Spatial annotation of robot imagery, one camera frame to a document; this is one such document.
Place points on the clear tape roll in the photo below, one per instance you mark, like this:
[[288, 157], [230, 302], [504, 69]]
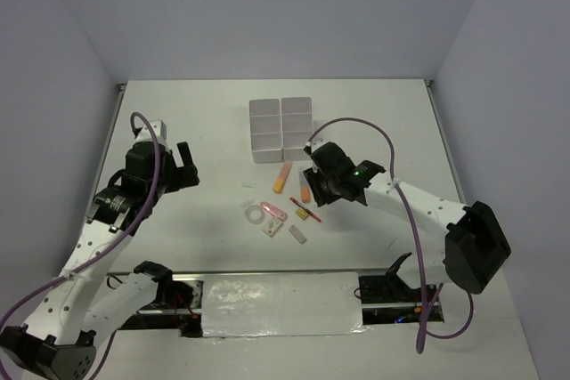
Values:
[[255, 214]]

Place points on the white right divided container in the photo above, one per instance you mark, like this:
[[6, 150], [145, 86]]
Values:
[[297, 125]]

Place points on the white divided container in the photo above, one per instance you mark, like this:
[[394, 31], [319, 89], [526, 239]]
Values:
[[297, 125], [265, 130]]

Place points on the white red staple box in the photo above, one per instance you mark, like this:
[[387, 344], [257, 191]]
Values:
[[272, 226]]

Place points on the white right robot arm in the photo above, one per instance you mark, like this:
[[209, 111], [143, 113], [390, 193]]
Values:
[[474, 244]]

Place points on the white left divided container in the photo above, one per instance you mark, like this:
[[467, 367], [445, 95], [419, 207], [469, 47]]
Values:
[[265, 130]]

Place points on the pink utility knife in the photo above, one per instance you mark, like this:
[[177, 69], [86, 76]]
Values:
[[274, 211]]

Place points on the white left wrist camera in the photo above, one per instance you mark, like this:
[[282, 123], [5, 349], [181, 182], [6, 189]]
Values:
[[156, 128]]

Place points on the pink yellow highlighter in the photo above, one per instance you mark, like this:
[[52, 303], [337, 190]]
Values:
[[282, 177]]

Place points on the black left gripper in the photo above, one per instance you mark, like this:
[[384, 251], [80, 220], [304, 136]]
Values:
[[183, 176]]

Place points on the red pen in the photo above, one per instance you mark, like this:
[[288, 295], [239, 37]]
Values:
[[305, 208]]

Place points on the orange highlighter clear cap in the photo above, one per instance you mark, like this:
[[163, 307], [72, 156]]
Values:
[[304, 189]]

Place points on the small yellow box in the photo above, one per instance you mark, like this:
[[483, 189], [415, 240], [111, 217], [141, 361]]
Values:
[[301, 213]]

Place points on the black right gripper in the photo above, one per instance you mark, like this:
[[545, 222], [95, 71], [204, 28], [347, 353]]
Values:
[[313, 176]]

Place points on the clear pen cap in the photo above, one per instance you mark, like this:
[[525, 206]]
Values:
[[248, 185]]

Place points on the silver foil cover plate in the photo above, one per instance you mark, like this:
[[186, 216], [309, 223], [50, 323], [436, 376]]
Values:
[[295, 304]]

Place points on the white eraser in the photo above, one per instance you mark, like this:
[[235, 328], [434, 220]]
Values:
[[297, 234]]

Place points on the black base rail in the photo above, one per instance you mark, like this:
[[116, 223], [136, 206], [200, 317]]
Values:
[[383, 303]]

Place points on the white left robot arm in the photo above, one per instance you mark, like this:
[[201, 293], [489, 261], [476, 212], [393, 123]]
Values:
[[61, 338]]

